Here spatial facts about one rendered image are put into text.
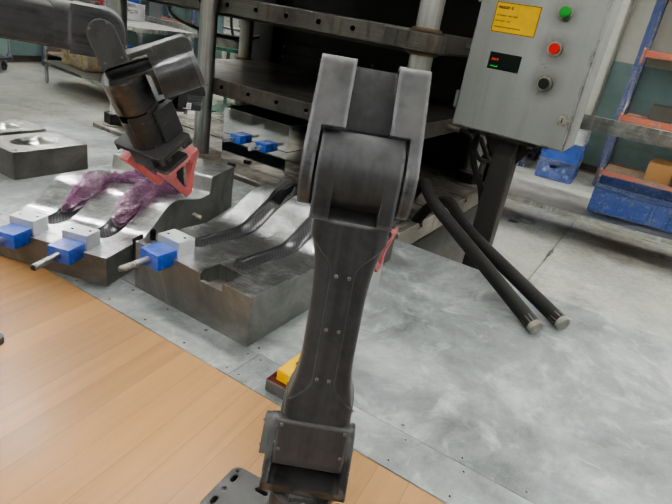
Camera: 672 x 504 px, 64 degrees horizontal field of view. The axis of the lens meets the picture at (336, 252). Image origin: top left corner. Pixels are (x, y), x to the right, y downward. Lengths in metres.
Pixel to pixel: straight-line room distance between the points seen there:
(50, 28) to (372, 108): 0.44
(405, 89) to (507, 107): 1.05
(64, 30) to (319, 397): 0.53
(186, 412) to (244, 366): 0.12
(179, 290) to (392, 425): 0.41
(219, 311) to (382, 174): 0.52
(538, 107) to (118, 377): 1.13
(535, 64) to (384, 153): 1.08
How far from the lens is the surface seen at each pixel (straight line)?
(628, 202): 4.45
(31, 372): 0.84
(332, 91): 0.44
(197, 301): 0.91
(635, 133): 4.18
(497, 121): 1.50
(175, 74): 0.78
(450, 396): 0.86
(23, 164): 1.55
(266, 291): 0.85
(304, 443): 0.53
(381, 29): 1.56
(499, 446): 0.81
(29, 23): 0.78
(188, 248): 0.94
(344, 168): 0.41
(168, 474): 0.68
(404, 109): 0.44
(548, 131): 1.47
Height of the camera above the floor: 1.29
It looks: 23 degrees down
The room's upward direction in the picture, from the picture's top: 10 degrees clockwise
